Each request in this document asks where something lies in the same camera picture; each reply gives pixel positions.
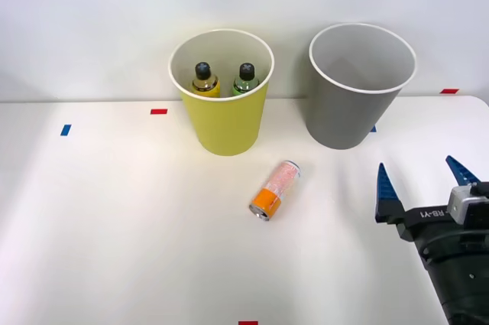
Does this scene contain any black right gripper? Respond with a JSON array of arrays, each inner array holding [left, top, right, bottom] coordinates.
[[374, 154, 489, 306]]

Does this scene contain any yellow plastic bottle black cap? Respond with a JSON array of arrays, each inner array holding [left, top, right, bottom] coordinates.
[[189, 61, 222, 99]]

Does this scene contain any grey plastic waste bin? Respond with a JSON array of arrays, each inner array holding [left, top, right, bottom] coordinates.
[[308, 22, 418, 151]]

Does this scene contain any orange and pink drink can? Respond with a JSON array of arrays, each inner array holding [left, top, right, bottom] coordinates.
[[248, 160, 303, 223]]

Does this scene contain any green plastic bottle black cap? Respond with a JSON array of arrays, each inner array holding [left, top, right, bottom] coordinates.
[[231, 63, 261, 97]]

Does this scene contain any yellow-green plastic waste bin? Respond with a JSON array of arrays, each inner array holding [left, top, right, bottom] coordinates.
[[167, 28, 275, 157]]

